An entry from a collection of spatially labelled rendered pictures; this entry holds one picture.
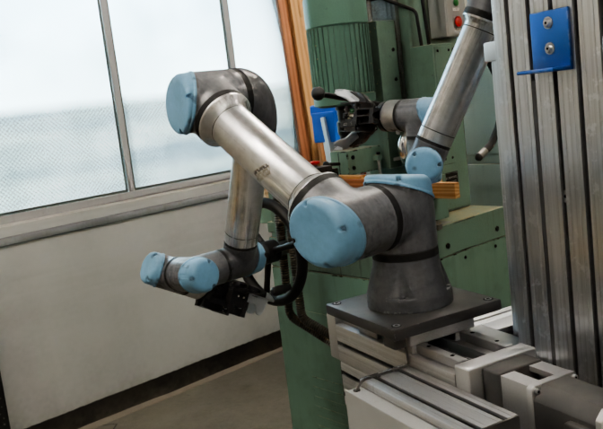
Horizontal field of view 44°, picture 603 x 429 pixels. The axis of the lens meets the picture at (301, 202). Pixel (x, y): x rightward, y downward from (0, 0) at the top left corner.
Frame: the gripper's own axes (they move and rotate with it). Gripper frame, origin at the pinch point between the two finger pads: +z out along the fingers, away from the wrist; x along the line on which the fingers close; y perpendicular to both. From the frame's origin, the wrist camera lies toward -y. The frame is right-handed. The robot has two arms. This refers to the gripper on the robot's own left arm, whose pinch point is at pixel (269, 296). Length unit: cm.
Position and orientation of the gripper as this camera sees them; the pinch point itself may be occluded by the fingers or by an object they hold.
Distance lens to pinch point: 189.8
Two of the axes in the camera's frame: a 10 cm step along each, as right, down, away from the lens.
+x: 6.4, -0.4, -7.7
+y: -2.2, 9.5, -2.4
